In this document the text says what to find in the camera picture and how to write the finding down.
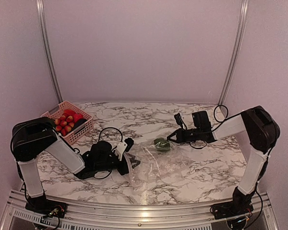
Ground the pink plastic basket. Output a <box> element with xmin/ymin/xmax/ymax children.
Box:
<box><xmin>41</xmin><ymin>101</ymin><xmax>93</xmax><ymax>145</ymax></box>

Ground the clear zip top bag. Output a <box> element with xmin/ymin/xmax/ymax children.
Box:
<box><xmin>123</xmin><ymin>140</ymin><xmax>191</xmax><ymax>187</ymax></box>

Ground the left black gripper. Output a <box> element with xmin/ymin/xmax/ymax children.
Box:
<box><xmin>96</xmin><ymin>154</ymin><xmax>141</xmax><ymax>176</ymax></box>

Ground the dark purple fake eggplant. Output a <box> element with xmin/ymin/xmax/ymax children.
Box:
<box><xmin>74</xmin><ymin>118</ymin><xmax>87</xmax><ymax>128</ymax></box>

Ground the green fake leafy vegetable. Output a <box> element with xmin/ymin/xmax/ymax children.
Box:
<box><xmin>153</xmin><ymin>138</ymin><xmax>171</xmax><ymax>152</ymax></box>

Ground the right aluminium frame post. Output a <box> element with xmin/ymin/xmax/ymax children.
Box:
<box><xmin>218</xmin><ymin>0</ymin><xmax>250</xmax><ymax>105</ymax></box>

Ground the aluminium frame post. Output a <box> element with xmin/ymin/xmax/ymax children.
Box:
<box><xmin>36</xmin><ymin>0</ymin><xmax>63</xmax><ymax>103</ymax></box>
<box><xmin>218</xmin><ymin>0</ymin><xmax>250</xmax><ymax>105</ymax></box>

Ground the front aluminium rail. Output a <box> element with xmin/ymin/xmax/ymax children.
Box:
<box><xmin>4</xmin><ymin>191</ymin><xmax>276</xmax><ymax>230</ymax></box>

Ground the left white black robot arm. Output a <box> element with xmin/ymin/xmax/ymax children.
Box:
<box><xmin>10</xmin><ymin>117</ymin><xmax>141</xmax><ymax>213</ymax></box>

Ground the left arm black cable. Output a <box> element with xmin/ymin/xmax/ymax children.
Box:
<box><xmin>93</xmin><ymin>126</ymin><xmax>124</xmax><ymax>180</ymax></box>

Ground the red fake pepper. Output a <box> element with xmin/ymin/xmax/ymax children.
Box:
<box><xmin>63</xmin><ymin>109</ymin><xmax>76</xmax><ymax>117</ymax></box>

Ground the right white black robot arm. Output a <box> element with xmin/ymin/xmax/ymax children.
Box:
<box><xmin>167</xmin><ymin>105</ymin><xmax>280</xmax><ymax>215</ymax></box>

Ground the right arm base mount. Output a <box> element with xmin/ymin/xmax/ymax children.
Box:
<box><xmin>210</xmin><ymin>201</ymin><xmax>254</xmax><ymax>219</ymax></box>

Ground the red fake tomato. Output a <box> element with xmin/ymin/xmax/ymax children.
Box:
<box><xmin>73</xmin><ymin>113</ymin><xmax>87</xmax><ymax>123</ymax></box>

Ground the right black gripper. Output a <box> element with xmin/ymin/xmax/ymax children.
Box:
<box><xmin>167</xmin><ymin>127</ymin><xmax>202</xmax><ymax>144</ymax></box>

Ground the left aluminium frame post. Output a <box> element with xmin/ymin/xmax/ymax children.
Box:
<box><xmin>36</xmin><ymin>0</ymin><xmax>63</xmax><ymax>103</ymax></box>

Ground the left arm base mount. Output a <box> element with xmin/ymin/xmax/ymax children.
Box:
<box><xmin>25</xmin><ymin>196</ymin><xmax>67</xmax><ymax>218</ymax></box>

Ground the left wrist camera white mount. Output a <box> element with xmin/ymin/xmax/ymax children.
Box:
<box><xmin>114</xmin><ymin>138</ymin><xmax>134</xmax><ymax>161</ymax></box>

